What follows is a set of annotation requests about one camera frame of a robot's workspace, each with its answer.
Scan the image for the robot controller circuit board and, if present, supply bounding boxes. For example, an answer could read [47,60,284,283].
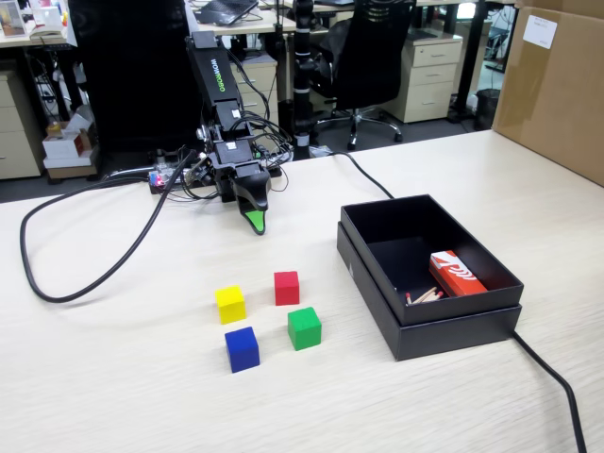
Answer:
[148,159,195,195]

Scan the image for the red wooden cube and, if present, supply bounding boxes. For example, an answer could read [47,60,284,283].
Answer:
[274,270,301,307]

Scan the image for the thick black power cable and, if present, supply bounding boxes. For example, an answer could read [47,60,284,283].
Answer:
[301,151,589,453]

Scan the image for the green wooden cube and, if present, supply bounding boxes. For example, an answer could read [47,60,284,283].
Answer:
[287,306,323,352]

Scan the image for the orange matchbox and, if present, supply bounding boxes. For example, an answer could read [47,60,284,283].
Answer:
[428,250,489,298]

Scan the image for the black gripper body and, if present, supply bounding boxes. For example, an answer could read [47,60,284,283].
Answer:
[207,138,265,204]

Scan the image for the beige drawer cabinet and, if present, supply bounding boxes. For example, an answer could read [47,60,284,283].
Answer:
[386,35,464,125]
[229,59,279,129]
[0,70,47,180]

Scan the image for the white cardboard boxes stack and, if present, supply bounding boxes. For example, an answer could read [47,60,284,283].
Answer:
[42,106,99,180]

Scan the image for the black cardboard box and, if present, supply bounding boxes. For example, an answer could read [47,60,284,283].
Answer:
[340,193,526,327]

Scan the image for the thick black looped cable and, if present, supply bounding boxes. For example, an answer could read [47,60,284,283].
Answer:
[19,149,198,303]

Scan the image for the black open box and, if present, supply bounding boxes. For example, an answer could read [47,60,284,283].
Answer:
[336,221,523,362]

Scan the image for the blue wooden cube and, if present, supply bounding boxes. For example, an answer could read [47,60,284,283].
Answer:
[224,326,261,374]

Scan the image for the black trash bin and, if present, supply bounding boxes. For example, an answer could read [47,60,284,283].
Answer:
[474,88,502,132]

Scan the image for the large brown cardboard box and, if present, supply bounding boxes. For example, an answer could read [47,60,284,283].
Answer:
[491,0,604,188]

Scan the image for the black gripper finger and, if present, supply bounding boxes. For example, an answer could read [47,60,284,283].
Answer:
[237,197,268,237]
[230,172,272,213]

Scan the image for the yellow wooden cube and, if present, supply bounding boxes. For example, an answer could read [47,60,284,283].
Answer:
[214,284,247,326]

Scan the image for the black mesh office chair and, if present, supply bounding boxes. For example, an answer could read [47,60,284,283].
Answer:
[316,0,417,151]

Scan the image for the picture frame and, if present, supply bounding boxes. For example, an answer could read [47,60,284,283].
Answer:
[0,3,28,38]

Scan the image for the thin black robot wires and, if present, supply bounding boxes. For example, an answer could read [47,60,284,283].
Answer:
[226,46,296,193]

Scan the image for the black laptop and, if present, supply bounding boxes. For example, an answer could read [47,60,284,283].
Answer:
[193,0,260,26]

